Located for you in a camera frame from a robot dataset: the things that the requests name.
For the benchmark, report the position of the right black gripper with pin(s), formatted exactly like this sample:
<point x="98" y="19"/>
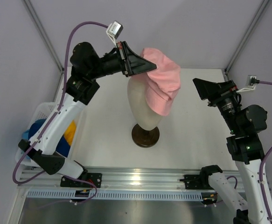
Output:
<point x="206" y="89"/>

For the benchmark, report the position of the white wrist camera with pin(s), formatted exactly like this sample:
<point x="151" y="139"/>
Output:
<point x="114" y="30"/>
<point x="251" y="82"/>

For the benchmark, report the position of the aluminium corner post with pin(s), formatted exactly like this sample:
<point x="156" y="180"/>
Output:
<point x="42" y="33"/>
<point x="260" y="12"/>

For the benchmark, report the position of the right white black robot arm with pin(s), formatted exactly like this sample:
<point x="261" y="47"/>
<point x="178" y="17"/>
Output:
<point x="246" y="151"/>

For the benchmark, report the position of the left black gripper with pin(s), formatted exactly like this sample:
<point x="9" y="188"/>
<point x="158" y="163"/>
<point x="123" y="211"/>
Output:
<point x="136" y="64"/>

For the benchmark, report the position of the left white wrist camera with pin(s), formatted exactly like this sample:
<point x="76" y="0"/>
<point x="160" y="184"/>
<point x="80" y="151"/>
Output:
<point x="114" y="30"/>

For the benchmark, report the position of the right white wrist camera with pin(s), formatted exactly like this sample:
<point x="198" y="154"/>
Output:
<point x="251" y="82"/>

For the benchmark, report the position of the yellow hat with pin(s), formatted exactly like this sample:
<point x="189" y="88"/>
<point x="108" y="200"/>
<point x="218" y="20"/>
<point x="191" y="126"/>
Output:
<point x="70" y="133"/>

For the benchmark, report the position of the right aluminium corner post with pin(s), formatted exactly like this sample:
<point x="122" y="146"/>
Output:
<point x="260" y="12"/>

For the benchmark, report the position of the light blue hat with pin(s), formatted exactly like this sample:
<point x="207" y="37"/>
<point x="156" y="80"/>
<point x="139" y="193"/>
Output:
<point x="25" y="135"/>

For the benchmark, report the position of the left aluminium corner post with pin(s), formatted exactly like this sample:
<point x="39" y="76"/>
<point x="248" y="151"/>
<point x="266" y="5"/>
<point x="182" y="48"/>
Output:
<point x="42" y="33"/>

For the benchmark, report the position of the cream mannequin head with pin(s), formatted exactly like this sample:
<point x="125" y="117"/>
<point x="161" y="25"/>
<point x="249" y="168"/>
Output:
<point x="145" y="117"/>

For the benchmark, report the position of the pink bucket hat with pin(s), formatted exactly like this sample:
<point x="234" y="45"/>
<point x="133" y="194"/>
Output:
<point x="162" y="83"/>

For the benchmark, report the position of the dark blue bucket hat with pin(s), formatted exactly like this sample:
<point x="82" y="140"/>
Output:
<point x="63" y="146"/>

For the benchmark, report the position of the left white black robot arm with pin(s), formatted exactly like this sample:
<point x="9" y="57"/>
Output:
<point x="80" y="88"/>

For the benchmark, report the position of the dark round wooden stand base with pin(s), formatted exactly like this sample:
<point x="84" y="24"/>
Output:
<point x="144" y="138"/>

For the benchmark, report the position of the white slotted cable duct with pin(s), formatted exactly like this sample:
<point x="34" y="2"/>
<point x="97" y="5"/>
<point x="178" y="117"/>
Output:
<point x="119" y="195"/>

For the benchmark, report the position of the aluminium mounting rail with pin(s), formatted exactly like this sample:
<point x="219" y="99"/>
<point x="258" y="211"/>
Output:
<point x="128" y="179"/>

